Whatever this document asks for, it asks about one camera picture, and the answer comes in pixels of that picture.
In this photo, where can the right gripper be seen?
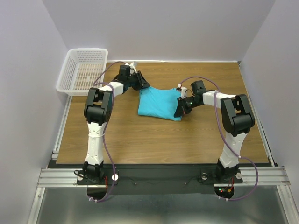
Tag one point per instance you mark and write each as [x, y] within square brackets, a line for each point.
[184, 106]

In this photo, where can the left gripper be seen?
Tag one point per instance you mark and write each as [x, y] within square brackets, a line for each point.
[137, 80]

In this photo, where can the turquoise t shirt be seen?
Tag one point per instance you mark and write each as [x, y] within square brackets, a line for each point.
[158, 103]

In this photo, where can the white plastic basket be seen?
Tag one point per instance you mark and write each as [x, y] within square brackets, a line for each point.
[81, 68]

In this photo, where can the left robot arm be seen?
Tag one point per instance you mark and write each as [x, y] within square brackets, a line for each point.
[98, 110]

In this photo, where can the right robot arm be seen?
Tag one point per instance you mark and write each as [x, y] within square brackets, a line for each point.
[234, 118]

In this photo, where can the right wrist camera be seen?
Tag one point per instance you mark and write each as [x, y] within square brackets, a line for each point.
[180, 88]

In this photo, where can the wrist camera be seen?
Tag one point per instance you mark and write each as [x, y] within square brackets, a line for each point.
[132, 66]
[180, 88]

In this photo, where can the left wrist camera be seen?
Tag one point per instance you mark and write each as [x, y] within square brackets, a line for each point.
[132, 66]

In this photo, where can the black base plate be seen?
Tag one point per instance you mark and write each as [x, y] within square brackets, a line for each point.
[124, 179]

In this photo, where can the aluminium frame rail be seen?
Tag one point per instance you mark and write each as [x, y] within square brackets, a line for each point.
[131, 139]

